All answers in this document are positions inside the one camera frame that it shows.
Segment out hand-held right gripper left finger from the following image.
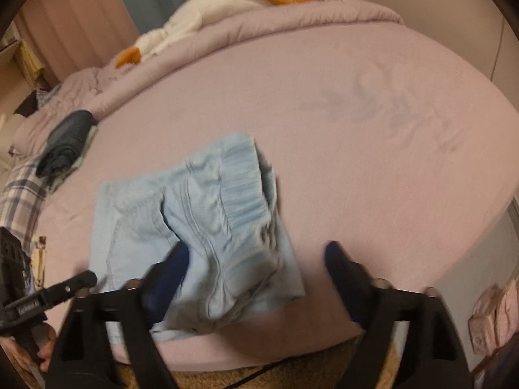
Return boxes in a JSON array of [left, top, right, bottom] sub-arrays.
[[44, 242, 191, 389]]

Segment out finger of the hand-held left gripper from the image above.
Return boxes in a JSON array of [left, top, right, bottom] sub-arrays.
[[38, 270, 98, 308]]

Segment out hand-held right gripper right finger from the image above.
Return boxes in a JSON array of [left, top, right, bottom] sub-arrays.
[[324, 241, 474, 389]]

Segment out light blue denim pants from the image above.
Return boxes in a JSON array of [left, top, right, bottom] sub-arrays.
[[87, 133, 306, 343]]

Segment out person's left hand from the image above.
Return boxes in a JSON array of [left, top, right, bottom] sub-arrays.
[[0, 323, 58, 375]]

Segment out plaid checked cloth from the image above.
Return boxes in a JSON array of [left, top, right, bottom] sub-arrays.
[[0, 158, 51, 252]]

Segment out brown fluffy rug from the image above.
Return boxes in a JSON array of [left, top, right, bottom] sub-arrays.
[[114, 340, 400, 389]]

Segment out pink bed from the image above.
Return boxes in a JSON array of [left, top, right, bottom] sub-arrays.
[[10, 0, 519, 373]]

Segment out dark grey folded jeans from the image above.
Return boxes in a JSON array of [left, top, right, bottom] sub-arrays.
[[36, 109, 98, 179]]

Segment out pink comforter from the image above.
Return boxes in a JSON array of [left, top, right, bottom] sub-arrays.
[[10, 0, 404, 157]]

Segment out pink curtain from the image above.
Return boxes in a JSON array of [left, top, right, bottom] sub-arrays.
[[16, 0, 140, 82]]

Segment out white goose plush toy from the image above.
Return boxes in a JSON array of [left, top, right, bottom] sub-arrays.
[[115, 0, 333, 69]]

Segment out black cable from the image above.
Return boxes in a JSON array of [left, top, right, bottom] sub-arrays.
[[237, 357, 284, 389]]

